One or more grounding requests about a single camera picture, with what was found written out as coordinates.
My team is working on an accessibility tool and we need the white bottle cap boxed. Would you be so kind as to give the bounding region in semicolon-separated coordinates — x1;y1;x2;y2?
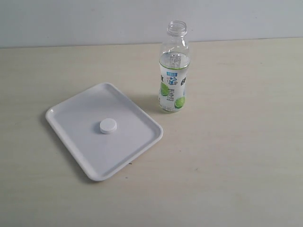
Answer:
99;118;117;134

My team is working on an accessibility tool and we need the clear plastic drink bottle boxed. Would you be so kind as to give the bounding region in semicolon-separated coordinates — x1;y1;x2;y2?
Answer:
158;20;190;113

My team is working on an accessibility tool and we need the white rectangular plastic tray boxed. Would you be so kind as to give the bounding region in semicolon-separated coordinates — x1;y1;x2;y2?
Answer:
45;83;163;181

